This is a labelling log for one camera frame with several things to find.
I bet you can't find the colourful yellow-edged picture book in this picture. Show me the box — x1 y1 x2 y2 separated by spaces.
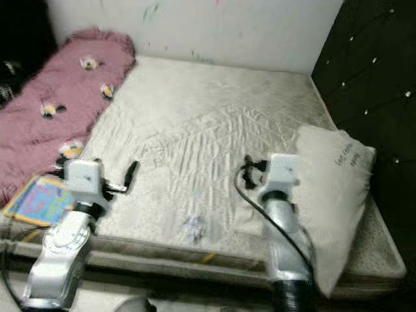
2 174 77 228

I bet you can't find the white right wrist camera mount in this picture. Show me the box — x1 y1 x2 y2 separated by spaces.
263 153 301 192

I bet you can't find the white quilted mattress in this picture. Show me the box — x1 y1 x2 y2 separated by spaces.
0 55 407 300

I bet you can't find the white pillow with tree print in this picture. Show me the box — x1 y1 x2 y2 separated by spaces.
234 125 376 298

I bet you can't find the pink quilt with cartoon print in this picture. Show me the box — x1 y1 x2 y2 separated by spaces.
0 26 137 209

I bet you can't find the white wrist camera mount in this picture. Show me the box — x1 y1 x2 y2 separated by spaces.
65 158 105 203
263 153 301 192

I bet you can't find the grey left robot leg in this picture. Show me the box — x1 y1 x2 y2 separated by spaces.
116 296 157 312

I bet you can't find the black tufted headboard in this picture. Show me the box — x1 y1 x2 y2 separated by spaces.
311 0 416 248

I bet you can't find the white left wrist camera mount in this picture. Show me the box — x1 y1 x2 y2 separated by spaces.
65 158 105 203

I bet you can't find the grey bed base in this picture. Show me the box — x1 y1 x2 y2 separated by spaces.
0 240 410 306

